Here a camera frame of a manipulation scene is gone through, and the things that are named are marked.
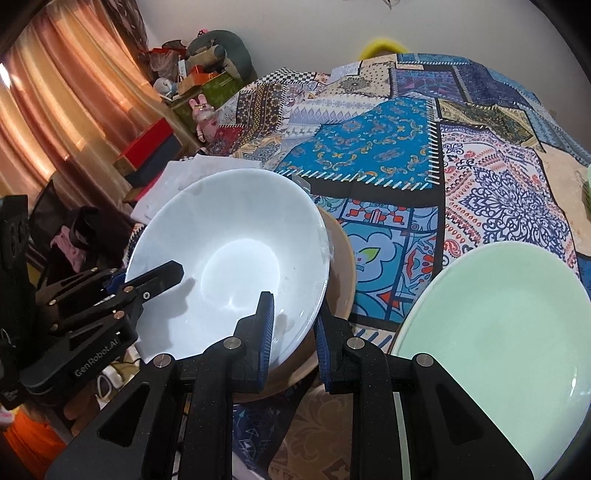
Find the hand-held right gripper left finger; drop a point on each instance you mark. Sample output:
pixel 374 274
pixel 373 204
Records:
pixel 266 341

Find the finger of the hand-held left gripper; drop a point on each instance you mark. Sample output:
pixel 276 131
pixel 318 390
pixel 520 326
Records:
pixel 157 277
pixel 83 286

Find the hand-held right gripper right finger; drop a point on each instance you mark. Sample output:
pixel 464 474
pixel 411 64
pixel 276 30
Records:
pixel 323 355

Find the white bowl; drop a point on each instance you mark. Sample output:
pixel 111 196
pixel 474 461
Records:
pixel 231 240

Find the brown wooden plate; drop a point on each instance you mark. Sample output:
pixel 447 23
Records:
pixel 339 272

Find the green plate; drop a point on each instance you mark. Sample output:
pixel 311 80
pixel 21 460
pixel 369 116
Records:
pixel 498 341

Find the dark bag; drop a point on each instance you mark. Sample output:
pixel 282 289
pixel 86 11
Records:
pixel 78 235

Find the orange cloth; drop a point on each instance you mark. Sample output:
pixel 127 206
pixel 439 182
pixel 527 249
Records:
pixel 23 443

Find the white cloth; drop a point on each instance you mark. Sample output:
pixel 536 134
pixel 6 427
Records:
pixel 184 173

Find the red box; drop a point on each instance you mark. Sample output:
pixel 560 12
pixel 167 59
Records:
pixel 147 138

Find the pink bunny toy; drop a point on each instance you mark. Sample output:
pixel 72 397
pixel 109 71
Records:
pixel 203 115

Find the orange curtain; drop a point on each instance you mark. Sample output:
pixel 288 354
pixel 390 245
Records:
pixel 55 92

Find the green gift box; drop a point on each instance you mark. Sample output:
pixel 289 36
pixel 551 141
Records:
pixel 207 85

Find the patterned patchwork blanket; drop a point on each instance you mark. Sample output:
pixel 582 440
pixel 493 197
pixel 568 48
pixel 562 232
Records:
pixel 397 152

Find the grey plush cushion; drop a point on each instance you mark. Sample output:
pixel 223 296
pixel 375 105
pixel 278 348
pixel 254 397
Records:
pixel 221 50

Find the pale green dish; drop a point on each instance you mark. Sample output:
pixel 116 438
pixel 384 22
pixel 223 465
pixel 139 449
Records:
pixel 588 184

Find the yellow round object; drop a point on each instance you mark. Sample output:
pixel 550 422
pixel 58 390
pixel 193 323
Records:
pixel 382 46

